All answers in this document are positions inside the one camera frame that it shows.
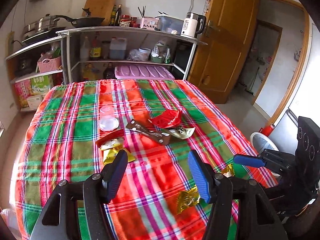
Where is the white trash bin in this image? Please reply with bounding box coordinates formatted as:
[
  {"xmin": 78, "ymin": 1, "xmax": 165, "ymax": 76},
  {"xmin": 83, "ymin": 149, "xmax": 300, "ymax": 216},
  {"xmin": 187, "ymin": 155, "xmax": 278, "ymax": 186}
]
[{"xmin": 249, "ymin": 132, "xmax": 281, "ymax": 178}]

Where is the grey metal shelf rack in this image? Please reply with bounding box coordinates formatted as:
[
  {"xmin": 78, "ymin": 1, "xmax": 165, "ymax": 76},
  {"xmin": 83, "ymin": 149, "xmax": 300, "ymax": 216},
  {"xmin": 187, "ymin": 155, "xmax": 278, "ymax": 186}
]
[{"xmin": 5, "ymin": 27, "xmax": 200, "ymax": 84}]

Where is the green cardboard box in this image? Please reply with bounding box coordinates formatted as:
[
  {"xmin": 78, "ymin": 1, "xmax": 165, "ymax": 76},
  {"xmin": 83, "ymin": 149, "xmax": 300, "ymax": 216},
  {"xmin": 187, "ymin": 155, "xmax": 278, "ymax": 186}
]
[{"xmin": 14, "ymin": 75, "xmax": 54, "ymax": 110}]

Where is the yellow label bottle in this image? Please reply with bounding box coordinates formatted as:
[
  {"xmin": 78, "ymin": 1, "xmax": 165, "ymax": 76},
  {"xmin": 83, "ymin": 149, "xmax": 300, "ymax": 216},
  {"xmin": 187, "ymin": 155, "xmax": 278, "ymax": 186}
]
[{"xmin": 89, "ymin": 32, "xmax": 102, "ymax": 60}]

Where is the translucent oil jug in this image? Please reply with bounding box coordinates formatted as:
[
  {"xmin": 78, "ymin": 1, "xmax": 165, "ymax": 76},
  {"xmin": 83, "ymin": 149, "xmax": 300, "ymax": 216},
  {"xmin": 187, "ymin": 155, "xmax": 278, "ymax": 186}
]
[{"xmin": 109, "ymin": 37, "xmax": 127, "ymax": 60}]

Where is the dark sauce bottle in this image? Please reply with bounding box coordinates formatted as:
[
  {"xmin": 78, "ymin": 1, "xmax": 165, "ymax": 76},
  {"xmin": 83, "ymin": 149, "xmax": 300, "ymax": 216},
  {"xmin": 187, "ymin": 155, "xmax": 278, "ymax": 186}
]
[{"xmin": 114, "ymin": 4, "xmax": 122, "ymax": 27}]

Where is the black frying pan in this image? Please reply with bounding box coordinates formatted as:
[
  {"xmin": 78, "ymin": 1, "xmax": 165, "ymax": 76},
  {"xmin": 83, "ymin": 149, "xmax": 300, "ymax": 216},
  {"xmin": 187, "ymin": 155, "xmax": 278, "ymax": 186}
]
[{"xmin": 56, "ymin": 8, "xmax": 105, "ymax": 28}]

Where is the clear plastic cup lid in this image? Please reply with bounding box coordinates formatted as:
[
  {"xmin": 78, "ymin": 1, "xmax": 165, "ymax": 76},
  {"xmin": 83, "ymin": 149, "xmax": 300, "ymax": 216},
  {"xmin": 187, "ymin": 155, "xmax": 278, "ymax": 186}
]
[{"xmin": 99, "ymin": 105, "xmax": 119, "ymax": 132}]

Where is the steel pot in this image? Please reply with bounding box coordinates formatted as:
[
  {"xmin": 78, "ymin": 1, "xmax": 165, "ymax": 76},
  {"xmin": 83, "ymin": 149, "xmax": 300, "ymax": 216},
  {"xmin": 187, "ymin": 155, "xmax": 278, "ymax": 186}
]
[{"xmin": 21, "ymin": 14, "xmax": 60, "ymax": 40}]

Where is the pink woven basket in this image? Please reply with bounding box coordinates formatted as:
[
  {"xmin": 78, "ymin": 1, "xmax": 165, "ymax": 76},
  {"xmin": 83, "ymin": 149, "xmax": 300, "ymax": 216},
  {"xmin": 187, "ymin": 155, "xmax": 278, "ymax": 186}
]
[{"xmin": 37, "ymin": 56, "xmax": 62, "ymax": 73}]

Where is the pink chopstick holder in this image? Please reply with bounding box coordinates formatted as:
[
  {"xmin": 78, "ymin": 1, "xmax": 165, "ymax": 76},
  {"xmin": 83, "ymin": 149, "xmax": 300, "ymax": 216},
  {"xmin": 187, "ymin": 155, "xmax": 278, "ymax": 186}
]
[{"xmin": 140, "ymin": 17, "xmax": 158, "ymax": 30}]

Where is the white patterned sachet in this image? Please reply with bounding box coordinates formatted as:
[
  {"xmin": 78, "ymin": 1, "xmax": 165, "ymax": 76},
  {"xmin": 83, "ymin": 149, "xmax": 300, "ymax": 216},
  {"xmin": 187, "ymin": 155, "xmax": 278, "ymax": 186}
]
[{"xmin": 168, "ymin": 126, "xmax": 195, "ymax": 140}]

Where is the white electric kettle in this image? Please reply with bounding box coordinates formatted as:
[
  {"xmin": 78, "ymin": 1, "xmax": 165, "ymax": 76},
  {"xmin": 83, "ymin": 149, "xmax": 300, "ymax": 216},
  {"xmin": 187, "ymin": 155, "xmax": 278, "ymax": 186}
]
[{"xmin": 181, "ymin": 12, "xmax": 207, "ymax": 38}]

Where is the plaid tablecloth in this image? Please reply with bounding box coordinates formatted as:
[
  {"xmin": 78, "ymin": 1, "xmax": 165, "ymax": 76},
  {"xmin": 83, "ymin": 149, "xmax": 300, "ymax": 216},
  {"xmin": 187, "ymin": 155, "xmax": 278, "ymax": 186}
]
[{"xmin": 10, "ymin": 78, "xmax": 279, "ymax": 240}]

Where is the pink storage box lid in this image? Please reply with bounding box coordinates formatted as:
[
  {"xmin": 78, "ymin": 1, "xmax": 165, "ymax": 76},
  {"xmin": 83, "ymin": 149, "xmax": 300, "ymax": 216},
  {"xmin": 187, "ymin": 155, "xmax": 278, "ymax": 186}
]
[{"xmin": 114, "ymin": 64, "xmax": 175, "ymax": 80}]

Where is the red flat wrapper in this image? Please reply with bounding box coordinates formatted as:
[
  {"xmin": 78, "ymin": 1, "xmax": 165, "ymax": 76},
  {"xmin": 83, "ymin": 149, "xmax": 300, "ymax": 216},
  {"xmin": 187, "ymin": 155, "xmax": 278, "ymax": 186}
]
[{"xmin": 149, "ymin": 109, "xmax": 181, "ymax": 129}]

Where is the wooden cutting board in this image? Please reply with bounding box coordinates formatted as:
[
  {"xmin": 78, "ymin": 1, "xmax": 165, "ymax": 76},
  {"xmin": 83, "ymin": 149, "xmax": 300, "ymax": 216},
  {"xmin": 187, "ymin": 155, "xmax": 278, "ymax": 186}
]
[{"xmin": 84, "ymin": 0, "xmax": 116, "ymax": 26}]

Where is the clear plastic storage box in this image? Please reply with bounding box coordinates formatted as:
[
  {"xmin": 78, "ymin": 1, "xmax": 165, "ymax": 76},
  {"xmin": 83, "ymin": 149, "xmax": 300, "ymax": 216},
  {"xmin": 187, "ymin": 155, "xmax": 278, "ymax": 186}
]
[{"xmin": 156, "ymin": 14, "xmax": 184, "ymax": 35}]

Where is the yellow red snack bag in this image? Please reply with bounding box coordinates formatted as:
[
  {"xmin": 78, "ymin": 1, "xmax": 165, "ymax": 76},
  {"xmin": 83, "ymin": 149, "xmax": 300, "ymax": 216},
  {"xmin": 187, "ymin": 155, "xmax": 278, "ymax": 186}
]
[{"xmin": 96, "ymin": 129, "xmax": 136, "ymax": 165}]

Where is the brown coffee sachet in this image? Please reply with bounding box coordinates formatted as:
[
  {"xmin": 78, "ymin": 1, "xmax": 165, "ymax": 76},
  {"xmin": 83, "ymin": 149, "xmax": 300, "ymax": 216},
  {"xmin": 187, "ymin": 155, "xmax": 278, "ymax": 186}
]
[{"xmin": 126, "ymin": 119, "xmax": 171, "ymax": 145}]

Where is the wooden door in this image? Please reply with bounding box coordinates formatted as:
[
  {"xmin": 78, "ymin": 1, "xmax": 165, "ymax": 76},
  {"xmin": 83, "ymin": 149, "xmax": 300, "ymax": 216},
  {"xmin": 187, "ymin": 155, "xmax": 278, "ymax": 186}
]
[{"xmin": 188, "ymin": 0, "xmax": 259, "ymax": 104}]

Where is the small gold foil wrapper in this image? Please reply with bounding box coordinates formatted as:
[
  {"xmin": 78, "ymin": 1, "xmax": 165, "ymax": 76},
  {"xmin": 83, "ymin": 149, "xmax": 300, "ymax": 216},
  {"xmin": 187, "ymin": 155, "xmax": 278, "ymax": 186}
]
[{"xmin": 221, "ymin": 163, "xmax": 235, "ymax": 178}]

